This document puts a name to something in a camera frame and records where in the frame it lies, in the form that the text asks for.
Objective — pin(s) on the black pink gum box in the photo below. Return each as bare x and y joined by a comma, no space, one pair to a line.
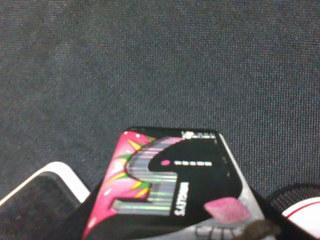
175,184

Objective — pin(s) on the black white board eraser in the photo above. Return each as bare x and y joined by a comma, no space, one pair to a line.
42,202

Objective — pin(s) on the black mesh pen holder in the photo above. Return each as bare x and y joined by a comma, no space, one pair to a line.
300,204

